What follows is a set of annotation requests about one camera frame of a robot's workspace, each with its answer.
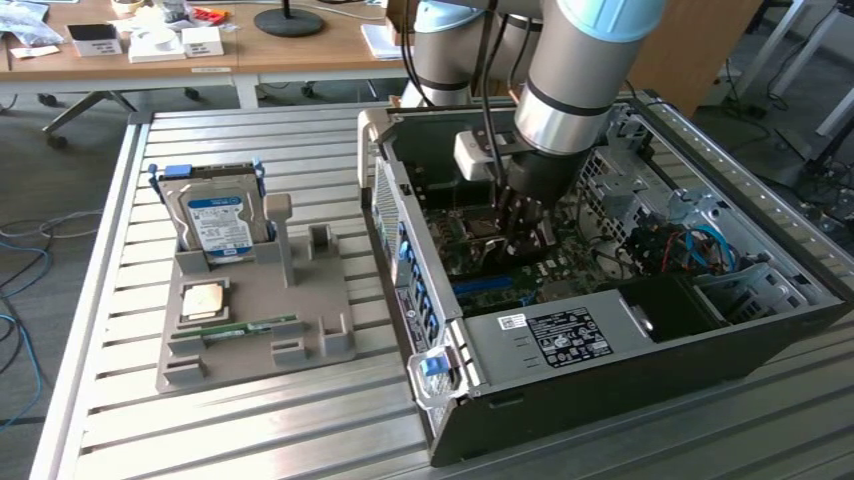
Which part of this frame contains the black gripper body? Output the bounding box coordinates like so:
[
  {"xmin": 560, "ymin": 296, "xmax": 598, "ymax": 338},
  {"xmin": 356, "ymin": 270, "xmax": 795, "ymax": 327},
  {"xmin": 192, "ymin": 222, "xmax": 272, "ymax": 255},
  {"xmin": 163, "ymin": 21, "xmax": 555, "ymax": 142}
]
[{"xmin": 506, "ymin": 147, "xmax": 592, "ymax": 212}]

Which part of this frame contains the green expansion card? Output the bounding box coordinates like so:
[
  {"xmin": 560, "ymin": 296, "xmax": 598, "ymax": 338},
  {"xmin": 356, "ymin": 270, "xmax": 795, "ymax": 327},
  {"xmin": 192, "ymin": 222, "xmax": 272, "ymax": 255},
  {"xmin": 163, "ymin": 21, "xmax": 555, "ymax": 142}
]
[{"xmin": 459, "ymin": 234, "xmax": 555, "ymax": 275}]

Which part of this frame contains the CPU socket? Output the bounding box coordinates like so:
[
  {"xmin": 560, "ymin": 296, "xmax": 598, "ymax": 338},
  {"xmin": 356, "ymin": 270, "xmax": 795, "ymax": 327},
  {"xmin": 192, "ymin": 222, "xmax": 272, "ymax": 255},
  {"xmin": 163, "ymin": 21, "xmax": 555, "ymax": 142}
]
[{"xmin": 459, "ymin": 205, "xmax": 502, "ymax": 242}]

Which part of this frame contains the green motherboard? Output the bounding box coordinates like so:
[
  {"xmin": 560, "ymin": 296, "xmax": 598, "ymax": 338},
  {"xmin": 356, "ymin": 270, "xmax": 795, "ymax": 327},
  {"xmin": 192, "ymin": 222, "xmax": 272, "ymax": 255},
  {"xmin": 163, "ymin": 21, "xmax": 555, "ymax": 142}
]
[{"xmin": 419, "ymin": 189, "xmax": 628, "ymax": 319}]

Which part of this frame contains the grey chipset heatsink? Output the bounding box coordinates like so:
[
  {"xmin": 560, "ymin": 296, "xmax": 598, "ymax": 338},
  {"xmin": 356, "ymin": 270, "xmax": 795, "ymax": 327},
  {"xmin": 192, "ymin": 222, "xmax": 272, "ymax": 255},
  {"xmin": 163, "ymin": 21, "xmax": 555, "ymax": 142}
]
[{"xmin": 544, "ymin": 279, "xmax": 587, "ymax": 301}]

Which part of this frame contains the grey power supply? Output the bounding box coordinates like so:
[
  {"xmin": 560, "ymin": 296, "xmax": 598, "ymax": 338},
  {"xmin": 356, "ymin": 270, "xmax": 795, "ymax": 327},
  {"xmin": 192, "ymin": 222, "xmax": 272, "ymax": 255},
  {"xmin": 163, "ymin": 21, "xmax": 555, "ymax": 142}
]
[{"xmin": 462, "ymin": 288, "xmax": 662, "ymax": 399}]

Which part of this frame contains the white paper stack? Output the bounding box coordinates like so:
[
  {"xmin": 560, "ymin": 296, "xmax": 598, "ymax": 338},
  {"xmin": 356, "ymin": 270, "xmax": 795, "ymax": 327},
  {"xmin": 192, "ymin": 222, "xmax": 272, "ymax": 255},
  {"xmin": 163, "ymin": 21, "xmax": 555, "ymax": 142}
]
[{"xmin": 359, "ymin": 23, "xmax": 410, "ymax": 61}]

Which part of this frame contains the open black PC case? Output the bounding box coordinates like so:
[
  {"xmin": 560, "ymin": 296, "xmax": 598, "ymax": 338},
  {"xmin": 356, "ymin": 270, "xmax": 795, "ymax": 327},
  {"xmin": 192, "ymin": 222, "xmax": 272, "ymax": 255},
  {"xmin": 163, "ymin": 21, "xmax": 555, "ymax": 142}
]
[{"xmin": 356, "ymin": 89, "xmax": 854, "ymax": 469}]

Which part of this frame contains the grey parts rack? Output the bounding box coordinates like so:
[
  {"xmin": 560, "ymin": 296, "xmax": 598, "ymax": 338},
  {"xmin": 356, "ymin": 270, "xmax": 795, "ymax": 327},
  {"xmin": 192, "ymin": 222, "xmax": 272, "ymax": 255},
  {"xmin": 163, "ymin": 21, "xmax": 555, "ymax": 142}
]
[{"xmin": 153, "ymin": 192, "xmax": 359, "ymax": 396}]

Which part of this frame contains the wooden desk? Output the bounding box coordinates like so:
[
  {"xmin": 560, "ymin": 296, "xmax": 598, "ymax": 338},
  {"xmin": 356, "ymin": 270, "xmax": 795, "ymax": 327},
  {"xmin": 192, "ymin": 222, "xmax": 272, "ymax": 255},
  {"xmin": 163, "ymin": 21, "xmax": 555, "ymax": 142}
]
[
  {"xmin": 236, "ymin": 0, "xmax": 602, "ymax": 109},
  {"xmin": 0, "ymin": 0, "xmax": 241, "ymax": 149}
]

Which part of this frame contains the green RAM stick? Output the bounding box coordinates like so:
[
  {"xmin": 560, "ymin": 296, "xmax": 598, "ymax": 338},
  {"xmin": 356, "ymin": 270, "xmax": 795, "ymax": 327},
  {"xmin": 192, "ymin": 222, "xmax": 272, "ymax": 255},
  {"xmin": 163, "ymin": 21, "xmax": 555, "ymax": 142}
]
[{"xmin": 176, "ymin": 313, "xmax": 300, "ymax": 344}]

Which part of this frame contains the hard disk with blue carrier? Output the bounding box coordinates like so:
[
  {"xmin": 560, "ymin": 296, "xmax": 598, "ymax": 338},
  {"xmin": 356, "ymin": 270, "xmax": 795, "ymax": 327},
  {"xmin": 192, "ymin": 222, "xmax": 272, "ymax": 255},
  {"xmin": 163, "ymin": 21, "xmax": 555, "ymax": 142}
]
[{"xmin": 147, "ymin": 158, "xmax": 279, "ymax": 266}]

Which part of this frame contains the black lamp base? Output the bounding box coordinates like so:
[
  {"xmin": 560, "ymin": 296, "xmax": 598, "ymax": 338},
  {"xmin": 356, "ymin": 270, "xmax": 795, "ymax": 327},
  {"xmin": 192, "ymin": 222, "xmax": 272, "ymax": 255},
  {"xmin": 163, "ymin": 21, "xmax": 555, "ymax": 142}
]
[{"xmin": 252, "ymin": 0, "xmax": 327, "ymax": 39}]

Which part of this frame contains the silver CPU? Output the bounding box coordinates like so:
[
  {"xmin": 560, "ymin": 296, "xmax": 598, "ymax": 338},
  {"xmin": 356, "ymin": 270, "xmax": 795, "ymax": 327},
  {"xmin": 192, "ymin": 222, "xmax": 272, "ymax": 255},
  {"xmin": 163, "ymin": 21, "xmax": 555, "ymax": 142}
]
[{"xmin": 180, "ymin": 282, "xmax": 228, "ymax": 321}]

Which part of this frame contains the white labelled box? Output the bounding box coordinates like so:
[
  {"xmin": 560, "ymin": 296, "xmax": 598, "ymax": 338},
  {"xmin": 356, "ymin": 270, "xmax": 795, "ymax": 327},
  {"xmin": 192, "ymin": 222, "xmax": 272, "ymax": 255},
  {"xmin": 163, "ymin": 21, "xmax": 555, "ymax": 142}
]
[{"xmin": 180, "ymin": 25, "xmax": 225, "ymax": 59}]

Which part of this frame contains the red plastic object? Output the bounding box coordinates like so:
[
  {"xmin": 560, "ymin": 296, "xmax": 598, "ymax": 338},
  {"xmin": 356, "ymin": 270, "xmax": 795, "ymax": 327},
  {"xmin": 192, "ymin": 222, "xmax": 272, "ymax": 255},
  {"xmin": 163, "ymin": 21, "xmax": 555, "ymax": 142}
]
[{"xmin": 192, "ymin": 5, "xmax": 233, "ymax": 26}]

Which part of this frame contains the white box with black inside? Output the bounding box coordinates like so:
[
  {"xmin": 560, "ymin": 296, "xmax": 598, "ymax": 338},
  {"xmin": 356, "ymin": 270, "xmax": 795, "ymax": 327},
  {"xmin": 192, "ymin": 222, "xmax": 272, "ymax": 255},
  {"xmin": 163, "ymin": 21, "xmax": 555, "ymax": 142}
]
[{"xmin": 65, "ymin": 23, "xmax": 125, "ymax": 58}]

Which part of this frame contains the clear plastic bag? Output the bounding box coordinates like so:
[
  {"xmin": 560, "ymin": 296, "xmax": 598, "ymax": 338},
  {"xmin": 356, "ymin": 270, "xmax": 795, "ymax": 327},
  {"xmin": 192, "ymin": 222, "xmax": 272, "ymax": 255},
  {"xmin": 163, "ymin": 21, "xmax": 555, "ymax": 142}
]
[{"xmin": 0, "ymin": 0, "xmax": 65, "ymax": 46}]

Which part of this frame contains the red wire bundle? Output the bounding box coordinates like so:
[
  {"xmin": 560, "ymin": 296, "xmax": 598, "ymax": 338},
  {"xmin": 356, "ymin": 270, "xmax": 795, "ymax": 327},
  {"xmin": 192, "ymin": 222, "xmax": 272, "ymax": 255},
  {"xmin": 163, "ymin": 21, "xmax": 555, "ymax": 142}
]
[{"xmin": 656, "ymin": 227, "xmax": 692, "ymax": 274}]

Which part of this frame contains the blue wire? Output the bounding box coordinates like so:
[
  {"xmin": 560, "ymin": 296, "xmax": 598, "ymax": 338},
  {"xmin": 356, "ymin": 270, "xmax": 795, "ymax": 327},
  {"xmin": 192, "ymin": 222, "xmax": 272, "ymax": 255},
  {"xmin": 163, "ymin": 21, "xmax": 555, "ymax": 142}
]
[{"xmin": 683, "ymin": 225, "xmax": 741, "ymax": 275}]

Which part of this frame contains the white table frame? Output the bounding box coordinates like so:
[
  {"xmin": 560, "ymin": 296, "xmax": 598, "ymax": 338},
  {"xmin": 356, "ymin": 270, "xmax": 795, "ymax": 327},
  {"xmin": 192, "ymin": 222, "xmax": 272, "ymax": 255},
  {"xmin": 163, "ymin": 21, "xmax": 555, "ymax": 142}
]
[{"xmin": 730, "ymin": 0, "xmax": 854, "ymax": 139}]

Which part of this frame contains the white box with ring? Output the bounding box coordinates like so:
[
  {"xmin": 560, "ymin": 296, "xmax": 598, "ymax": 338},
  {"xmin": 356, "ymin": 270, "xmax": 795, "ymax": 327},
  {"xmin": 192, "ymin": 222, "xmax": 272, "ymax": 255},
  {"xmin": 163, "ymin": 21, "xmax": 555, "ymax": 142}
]
[{"xmin": 127, "ymin": 27, "xmax": 187, "ymax": 65}]

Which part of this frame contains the blue floor cable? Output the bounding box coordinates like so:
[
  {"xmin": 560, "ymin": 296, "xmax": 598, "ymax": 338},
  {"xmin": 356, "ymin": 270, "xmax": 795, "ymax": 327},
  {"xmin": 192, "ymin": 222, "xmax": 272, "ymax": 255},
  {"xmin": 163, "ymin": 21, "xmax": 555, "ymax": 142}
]
[{"xmin": 0, "ymin": 242, "xmax": 53, "ymax": 432}]

